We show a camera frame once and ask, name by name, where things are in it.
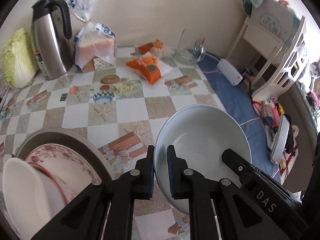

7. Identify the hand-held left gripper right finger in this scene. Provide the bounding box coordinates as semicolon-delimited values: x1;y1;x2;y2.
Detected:
167;145;283;240

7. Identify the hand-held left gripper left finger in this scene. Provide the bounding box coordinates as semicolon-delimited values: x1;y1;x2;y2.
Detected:
30;145;155;240

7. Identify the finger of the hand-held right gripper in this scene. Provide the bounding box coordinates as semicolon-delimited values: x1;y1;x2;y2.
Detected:
222;149;253;181

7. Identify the pale blue bowl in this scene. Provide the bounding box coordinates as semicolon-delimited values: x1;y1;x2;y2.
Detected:
153;104;252;215

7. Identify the strawberry print bowl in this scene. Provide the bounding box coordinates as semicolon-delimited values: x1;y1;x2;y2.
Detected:
27;162;85;205

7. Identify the pink floral round plate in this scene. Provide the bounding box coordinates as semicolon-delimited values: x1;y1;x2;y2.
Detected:
24;144;100;183

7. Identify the stainless steel plate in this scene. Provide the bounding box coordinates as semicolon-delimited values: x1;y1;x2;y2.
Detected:
15;127;113;183

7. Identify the small white bowl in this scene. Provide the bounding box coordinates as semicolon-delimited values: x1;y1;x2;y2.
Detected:
2;158;69;238

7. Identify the white flat device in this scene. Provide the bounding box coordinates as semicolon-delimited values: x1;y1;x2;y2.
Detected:
270;117;292;164

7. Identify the colourful clutter pile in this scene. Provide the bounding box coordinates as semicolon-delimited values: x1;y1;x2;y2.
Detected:
252;94;283;130

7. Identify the checkered printed tablecloth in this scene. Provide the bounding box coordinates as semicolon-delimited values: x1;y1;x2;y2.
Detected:
0;46;283;240

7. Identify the white power strip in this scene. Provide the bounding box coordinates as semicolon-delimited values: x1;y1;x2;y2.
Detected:
216;58;243;86

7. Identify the pile of clothes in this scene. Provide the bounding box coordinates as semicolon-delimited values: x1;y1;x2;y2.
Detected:
299;62;320;118

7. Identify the orange snack packet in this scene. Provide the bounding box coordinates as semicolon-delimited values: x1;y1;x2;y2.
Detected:
135;39;173;59
125;54;173;85

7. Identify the clear glass mug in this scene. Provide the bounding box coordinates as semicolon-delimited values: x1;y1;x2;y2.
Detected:
173;29;207;64

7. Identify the white side table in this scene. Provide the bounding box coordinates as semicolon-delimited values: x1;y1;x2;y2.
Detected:
226;17;285;88

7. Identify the bagged sliced bread loaf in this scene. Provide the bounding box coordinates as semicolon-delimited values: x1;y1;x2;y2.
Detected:
62;0;117;73

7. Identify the grey printed bag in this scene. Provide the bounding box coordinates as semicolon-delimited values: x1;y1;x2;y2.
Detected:
241;0;300;43

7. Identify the stainless steel thermos jug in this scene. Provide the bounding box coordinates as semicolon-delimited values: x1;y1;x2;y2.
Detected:
30;0;73;81

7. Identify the napa cabbage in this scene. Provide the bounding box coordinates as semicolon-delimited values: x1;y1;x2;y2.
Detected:
2;28;38;89

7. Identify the black cable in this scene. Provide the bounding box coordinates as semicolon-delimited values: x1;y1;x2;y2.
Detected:
244;71;253;98

